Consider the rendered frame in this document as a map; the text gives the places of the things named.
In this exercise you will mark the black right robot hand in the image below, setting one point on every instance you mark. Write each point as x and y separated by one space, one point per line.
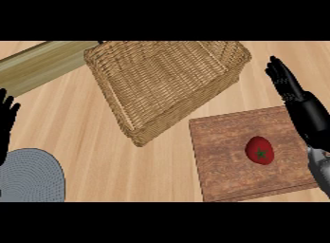
308 110

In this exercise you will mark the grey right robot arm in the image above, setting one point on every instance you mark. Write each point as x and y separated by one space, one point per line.
329 175

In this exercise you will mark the red tomato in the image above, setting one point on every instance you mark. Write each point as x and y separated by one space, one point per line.
260 150

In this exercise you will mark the brown wooden cutting board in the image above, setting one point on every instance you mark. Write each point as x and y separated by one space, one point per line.
252 155

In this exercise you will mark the wicker basket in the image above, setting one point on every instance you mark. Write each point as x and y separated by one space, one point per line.
165 85

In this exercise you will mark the grey round woven placemat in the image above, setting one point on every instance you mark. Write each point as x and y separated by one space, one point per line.
33 177

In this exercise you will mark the olive green wooden beam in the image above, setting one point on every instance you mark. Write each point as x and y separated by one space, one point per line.
30 68

